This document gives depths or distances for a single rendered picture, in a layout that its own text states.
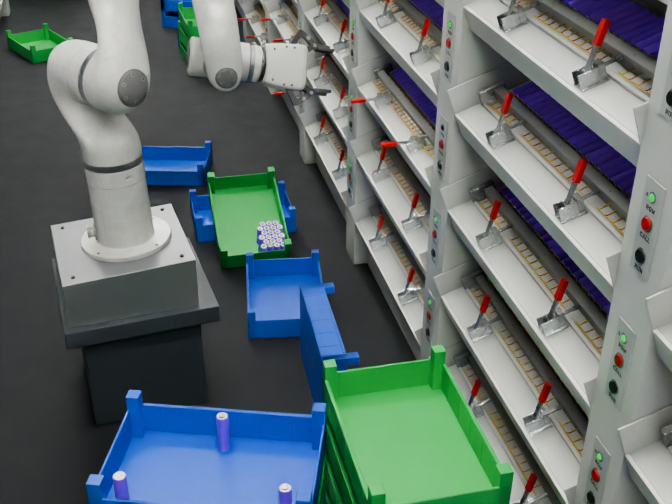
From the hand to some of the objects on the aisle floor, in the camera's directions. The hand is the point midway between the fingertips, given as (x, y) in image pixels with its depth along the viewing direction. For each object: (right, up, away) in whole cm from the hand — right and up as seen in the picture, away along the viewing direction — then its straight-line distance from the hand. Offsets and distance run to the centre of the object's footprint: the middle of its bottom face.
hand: (327, 71), depth 209 cm
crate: (0, -73, +6) cm, 74 cm away
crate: (-57, -14, +107) cm, 122 cm away
